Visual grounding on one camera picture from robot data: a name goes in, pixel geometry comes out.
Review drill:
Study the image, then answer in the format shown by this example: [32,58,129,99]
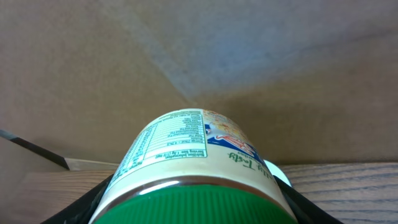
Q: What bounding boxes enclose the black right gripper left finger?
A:
[41,174,113,224]

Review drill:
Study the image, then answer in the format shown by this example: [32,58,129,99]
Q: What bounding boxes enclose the green lid Knorr jar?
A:
[90,108,297,223]

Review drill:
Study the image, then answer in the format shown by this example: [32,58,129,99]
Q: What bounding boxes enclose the grey plastic mesh basket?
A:
[1,130,70,170]

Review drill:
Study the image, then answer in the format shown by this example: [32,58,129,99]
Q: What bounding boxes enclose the white barcode scanner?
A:
[264,160,292,187]

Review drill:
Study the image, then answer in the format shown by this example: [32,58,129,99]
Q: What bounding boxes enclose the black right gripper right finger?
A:
[274,176,343,224]

